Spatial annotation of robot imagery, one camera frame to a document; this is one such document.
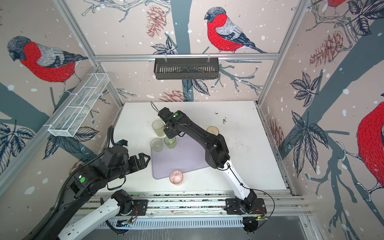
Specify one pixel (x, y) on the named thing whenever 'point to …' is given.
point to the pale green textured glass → (156, 144)
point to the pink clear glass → (176, 177)
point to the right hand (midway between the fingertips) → (171, 135)
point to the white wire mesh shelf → (80, 105)
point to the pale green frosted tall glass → (158, 126)
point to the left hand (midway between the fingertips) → (143, 161)
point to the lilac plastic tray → (189, 155)
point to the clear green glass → (170, 143)
